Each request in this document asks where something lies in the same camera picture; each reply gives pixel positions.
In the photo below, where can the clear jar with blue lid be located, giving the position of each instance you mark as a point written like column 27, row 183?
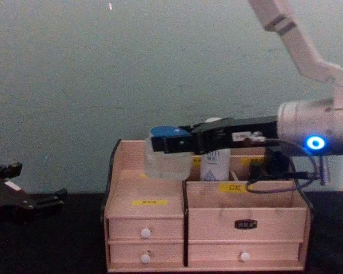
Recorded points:
column 165, row 165

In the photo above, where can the wooden desktop organizer with drawers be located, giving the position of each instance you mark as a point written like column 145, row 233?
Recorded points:
column 205, row 219

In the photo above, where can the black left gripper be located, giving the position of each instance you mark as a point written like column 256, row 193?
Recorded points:
column 5, row 197

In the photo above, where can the small wooden drawer white knob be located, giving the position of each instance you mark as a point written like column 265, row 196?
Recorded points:
column 163, row 252
column 160, row 228

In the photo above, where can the black table cloth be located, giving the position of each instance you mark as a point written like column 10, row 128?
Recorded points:
column 45, row 245

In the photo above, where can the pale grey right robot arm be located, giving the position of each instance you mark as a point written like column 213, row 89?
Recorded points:
column 301, row 120

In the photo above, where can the white bottle with blue print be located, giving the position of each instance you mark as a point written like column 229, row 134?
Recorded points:
column 215, row 167

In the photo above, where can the wide wooden drawer white knob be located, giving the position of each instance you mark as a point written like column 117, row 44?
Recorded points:
column 217, row 252

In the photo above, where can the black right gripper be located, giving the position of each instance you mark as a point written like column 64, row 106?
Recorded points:
column 240, row 128

